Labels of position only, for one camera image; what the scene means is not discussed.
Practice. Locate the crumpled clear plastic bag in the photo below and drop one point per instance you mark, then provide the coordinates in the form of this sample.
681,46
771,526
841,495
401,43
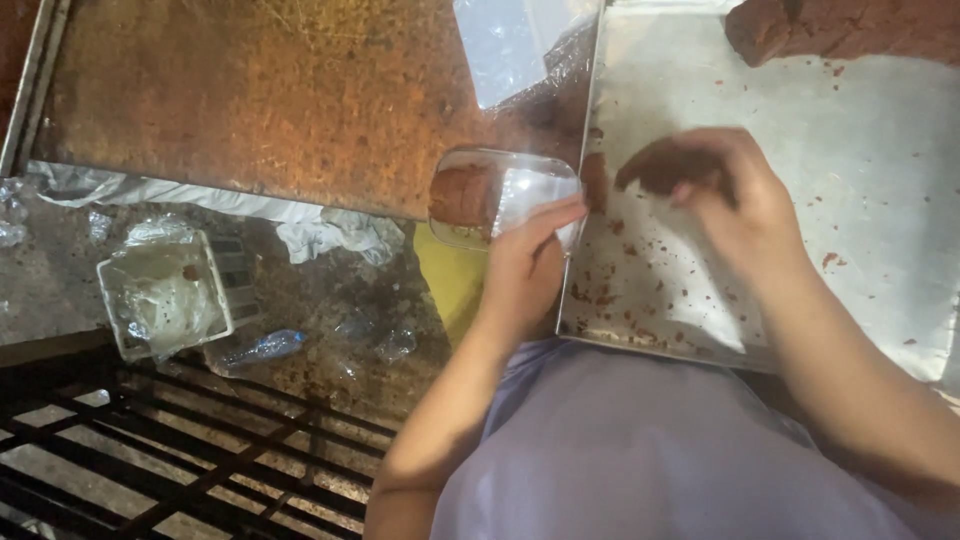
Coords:
11,214

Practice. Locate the stack of clear plastic lids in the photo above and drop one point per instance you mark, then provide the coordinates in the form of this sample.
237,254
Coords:
510,45

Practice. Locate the white crumpled cloth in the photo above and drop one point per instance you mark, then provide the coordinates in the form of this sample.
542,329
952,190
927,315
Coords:
225,206

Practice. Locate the person's light purple shirt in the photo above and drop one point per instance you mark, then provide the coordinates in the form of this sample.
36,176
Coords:
652,450

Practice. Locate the white plastic crate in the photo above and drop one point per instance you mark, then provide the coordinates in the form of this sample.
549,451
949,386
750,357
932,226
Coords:
172,294

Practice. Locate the person's left hand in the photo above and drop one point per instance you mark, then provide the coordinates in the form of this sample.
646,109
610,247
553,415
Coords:
525,270

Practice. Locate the yellow cloth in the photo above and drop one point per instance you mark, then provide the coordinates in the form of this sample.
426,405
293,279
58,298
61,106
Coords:
451,277

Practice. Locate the large metal baking tray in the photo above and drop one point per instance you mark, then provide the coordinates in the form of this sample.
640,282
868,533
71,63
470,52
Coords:
772,195

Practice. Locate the brown cake piece in container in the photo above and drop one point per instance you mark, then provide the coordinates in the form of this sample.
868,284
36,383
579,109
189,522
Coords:
461,196

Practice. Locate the black metal rack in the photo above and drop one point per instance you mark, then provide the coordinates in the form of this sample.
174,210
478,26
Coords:
172,450

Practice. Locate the brown cake slab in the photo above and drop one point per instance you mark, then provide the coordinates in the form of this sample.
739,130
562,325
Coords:
840,28

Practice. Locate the clear plastic container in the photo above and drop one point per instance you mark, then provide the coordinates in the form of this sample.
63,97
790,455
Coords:
510,196

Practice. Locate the small brown cake piece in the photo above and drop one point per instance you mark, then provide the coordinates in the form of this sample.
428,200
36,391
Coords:
595,180

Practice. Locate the person's right hand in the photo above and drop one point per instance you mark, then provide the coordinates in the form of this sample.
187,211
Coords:
731,202

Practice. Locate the large brown baked cake sheet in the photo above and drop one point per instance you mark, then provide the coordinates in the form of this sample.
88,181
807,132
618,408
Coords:
255,97

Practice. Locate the clear plastic bottle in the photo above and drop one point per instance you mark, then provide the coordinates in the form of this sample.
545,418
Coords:
259,349

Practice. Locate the person's right fingers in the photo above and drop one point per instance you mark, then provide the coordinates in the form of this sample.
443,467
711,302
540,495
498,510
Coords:
705,180

